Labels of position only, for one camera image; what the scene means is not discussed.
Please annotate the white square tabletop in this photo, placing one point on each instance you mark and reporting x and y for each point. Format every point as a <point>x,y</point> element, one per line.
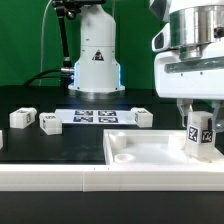
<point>150,147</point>

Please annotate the white tag sheet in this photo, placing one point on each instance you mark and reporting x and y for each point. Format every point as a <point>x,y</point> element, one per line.
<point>97,117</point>

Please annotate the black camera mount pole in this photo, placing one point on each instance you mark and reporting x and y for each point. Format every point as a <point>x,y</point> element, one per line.
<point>69,9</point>

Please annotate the white U-shaped obstacle fence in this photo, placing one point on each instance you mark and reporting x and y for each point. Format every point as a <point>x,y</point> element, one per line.
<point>84,178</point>

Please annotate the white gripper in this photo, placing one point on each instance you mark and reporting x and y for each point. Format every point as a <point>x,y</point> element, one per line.
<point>194,78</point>

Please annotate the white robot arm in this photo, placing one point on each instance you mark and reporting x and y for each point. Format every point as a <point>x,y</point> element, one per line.
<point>191,23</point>

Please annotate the white part at left edge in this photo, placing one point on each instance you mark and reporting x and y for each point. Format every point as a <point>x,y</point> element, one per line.
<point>1,139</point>

